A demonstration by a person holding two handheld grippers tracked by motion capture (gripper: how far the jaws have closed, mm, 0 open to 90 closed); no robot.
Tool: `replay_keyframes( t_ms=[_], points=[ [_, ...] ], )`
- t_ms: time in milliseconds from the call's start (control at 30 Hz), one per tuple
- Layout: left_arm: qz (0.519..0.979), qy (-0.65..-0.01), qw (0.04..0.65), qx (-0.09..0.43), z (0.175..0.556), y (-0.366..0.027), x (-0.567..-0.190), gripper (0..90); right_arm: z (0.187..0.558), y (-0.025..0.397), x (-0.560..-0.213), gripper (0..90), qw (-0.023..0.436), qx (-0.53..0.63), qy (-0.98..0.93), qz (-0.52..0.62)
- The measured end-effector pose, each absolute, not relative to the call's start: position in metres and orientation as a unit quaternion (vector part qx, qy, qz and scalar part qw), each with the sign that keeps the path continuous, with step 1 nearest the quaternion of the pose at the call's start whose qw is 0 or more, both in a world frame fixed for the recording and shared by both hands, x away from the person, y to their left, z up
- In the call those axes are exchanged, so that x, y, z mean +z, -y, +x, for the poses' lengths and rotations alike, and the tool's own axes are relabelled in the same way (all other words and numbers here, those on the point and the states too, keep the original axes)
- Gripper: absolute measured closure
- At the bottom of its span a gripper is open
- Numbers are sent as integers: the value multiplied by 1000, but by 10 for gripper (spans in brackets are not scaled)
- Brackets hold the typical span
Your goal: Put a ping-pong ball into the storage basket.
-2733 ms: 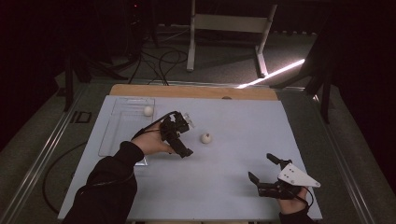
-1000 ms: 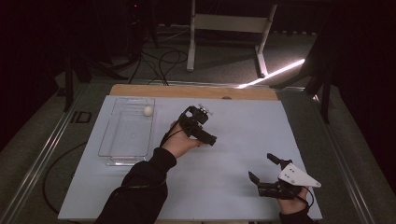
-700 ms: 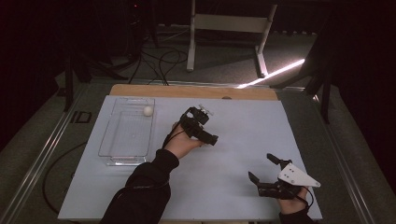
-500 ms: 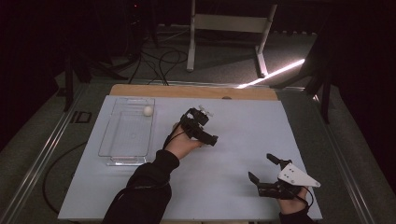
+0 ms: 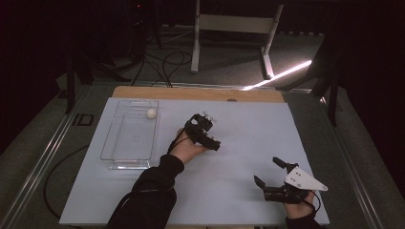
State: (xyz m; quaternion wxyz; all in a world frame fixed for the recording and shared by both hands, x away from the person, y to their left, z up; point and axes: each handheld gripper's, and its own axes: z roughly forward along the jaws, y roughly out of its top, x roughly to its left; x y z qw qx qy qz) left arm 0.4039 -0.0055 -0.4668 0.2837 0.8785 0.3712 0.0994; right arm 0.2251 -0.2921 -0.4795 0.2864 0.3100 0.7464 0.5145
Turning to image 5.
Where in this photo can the white desk frame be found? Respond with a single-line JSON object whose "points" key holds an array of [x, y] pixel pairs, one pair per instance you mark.
{"points": [[235, 24]]}

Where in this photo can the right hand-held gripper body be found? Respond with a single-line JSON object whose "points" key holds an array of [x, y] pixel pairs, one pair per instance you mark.
{"points": [[301, 181]]}

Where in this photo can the black metal stand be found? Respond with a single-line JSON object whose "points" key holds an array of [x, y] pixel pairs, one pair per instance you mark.
{"points": [[332, 95], [70, 86]]}

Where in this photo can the clear plastic tray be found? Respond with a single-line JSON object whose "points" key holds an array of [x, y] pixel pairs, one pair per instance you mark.
{"points": [[133, 136]]}

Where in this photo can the person's right hand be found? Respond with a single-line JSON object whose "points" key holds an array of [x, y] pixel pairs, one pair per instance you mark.
{"points": [[297, 210]]}

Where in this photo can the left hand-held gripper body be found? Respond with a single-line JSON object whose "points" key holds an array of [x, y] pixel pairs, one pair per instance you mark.
{"points": [[198, 133]]}

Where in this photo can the person's left hand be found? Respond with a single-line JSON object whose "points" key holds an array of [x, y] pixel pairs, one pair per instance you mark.
{"points": [[187, 151]]}

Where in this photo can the white ball with dark mark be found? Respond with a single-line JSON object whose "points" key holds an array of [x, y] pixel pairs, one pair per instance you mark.
{"points": [[151, 113]]}

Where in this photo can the wooden table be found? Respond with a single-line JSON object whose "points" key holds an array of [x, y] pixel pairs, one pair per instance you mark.
{"points": [[191, 93]]}

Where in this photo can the metal floor rail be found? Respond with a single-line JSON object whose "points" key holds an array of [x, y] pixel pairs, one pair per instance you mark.
{"points": [[353, 165], [47, 149]]}

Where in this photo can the light blue table mat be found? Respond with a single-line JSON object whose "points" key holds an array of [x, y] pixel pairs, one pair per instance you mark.
{"points": [[229, 191]]}

